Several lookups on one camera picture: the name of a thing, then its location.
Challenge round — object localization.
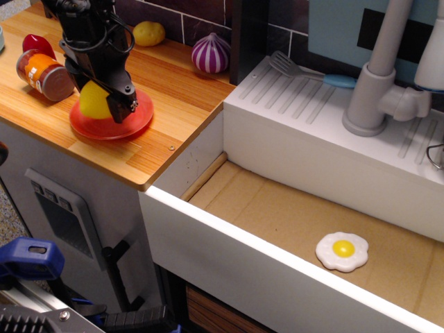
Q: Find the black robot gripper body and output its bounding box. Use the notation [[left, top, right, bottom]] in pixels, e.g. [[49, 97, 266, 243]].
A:
[[60, 26, 136, 98]]

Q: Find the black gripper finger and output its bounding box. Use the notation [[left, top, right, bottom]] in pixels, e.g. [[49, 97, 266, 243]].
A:
[[106, 94, 137, 123]]

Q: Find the yellow toy lemon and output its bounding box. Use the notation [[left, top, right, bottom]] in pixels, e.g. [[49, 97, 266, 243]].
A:
[[79, 80, 112, 119]]

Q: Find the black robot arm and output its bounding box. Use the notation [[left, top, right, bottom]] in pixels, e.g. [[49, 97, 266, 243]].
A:
[[42, 1, 138, 123]]

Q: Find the red plastic plate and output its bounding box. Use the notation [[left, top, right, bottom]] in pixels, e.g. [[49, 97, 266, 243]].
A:
[[69, 89, 153, 140]]

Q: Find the yellow toy potato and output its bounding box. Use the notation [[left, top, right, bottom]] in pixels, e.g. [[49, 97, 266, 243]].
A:
[[133, 21, 166, 47]]

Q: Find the orange labelled tin can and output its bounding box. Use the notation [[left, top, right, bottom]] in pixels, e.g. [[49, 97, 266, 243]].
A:
[[16, 49, 74, 102]]

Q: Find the red toy pepper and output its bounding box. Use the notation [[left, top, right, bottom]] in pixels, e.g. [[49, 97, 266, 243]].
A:
[[22, 34, 56, 60]]

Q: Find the purple striped toy onion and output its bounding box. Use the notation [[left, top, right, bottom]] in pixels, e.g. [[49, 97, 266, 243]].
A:
[[191, 33, 231, 74]]

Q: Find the grey toy oven door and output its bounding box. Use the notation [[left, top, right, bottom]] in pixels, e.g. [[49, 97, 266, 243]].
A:
[[25, 168, 144, 312]]

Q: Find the white toy sink unit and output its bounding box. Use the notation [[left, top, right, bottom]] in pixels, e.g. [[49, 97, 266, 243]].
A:
[[223, 60, 443, 241]]

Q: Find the blue clamp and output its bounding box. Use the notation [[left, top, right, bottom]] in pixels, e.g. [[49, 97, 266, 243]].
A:
[[1, 237, 65, 280]]

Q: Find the white toy drawer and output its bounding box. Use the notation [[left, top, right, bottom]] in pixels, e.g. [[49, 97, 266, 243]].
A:
[[139, 111, 443, 332]]

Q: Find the grey toy faucet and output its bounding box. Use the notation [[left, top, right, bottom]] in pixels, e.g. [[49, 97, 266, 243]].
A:
[[342, 1, 432, 137]]

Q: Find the white toy fried egg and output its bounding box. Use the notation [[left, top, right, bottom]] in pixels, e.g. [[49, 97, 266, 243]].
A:
[[315, 232, 369, 273]]

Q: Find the white bottle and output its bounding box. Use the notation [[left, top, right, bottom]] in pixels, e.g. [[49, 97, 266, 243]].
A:
[[414, 0, 443, 93]]

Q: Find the metal whisk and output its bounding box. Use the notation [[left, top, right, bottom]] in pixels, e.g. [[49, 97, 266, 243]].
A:
[[426, 144, 444, 171]]

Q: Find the grey spatula blue handle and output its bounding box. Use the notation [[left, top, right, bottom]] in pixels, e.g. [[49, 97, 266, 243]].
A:
[[269, 51, 357, 89]]

